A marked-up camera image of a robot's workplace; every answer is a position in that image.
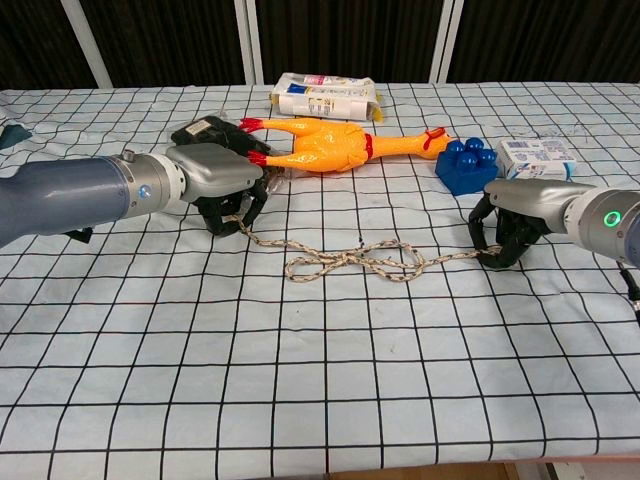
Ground blue toy building block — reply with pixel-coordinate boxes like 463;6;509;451
434;138;501;198

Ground black gloves in plastic bag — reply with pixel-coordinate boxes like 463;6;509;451
170;115;289;182

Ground white blue printed carton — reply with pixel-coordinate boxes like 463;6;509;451
495;137;578;182

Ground white black grid tablecloth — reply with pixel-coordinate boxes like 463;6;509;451
0;82;640;480

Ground white printed food packet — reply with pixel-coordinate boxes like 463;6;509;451
270;71;387;123

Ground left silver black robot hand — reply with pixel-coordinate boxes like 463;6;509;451
167;143;272;237

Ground black cable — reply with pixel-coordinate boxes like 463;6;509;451
618;258;640;322

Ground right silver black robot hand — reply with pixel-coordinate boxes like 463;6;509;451
468;179;597;272

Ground beige braided rope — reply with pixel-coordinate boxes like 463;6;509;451
222;214;504;284

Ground yellow rubber chicken toy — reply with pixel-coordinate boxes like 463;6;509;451
239;117;449;175

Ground white frame post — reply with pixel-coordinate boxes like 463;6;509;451
233;0;265;85
428;0;465;84
63;0;113;90

